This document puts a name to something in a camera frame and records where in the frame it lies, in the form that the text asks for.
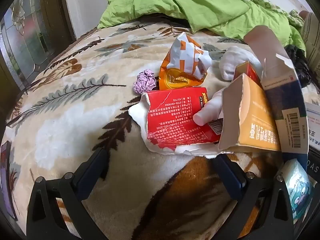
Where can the torn red cardboard box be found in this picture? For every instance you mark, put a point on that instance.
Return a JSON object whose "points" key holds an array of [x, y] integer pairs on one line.
{"points": [[170, 120]]}

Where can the crumpled purple paper ball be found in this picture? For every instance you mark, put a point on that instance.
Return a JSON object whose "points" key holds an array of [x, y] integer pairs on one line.
{"points": [[143, 81]]}

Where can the small red and white box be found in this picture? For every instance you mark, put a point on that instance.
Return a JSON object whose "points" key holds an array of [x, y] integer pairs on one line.
{"points": [[246, 71]]}

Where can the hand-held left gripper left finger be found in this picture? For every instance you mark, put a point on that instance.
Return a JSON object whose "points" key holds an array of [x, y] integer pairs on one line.
{"points": [[92, 172]]}

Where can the striped brown pillow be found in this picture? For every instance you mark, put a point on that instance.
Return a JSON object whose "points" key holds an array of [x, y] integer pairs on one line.
{"points": [[311, 37]]}

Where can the torn orange cardboard box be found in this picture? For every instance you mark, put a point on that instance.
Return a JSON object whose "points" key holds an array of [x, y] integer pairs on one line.
{"points": [[255, 120]]}

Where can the cartoon print tissue packet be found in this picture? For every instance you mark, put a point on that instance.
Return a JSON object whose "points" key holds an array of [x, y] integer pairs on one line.
{"points": [[298, 192]]}

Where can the green quilt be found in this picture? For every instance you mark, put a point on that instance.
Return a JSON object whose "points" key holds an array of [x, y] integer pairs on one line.
{"points": [[200, 5]]}

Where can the white printed box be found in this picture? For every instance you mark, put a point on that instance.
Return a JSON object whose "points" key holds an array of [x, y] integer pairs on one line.
{"points": [[313, 130]]}

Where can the orange and white snack wrapper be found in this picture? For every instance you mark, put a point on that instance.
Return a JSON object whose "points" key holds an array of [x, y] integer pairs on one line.
{"points": [[182, 60]]}

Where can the dark blue medicine box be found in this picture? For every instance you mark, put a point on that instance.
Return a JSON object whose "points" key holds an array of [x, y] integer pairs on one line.
{"points": [[282, 97]]}

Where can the wooden door with glass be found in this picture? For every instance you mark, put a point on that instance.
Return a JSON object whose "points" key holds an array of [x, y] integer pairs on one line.
{"points": [[25, 35]]}

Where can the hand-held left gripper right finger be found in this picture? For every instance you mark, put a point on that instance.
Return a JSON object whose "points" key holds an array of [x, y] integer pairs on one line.
{"points": [[232, 180]]}

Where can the leaf print blanket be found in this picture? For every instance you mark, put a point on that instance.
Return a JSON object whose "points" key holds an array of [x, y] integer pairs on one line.
{"points": [[75, 105]]}

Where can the black plastic bag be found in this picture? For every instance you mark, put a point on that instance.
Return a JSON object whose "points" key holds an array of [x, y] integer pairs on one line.
{"points": [[298, 65]]}

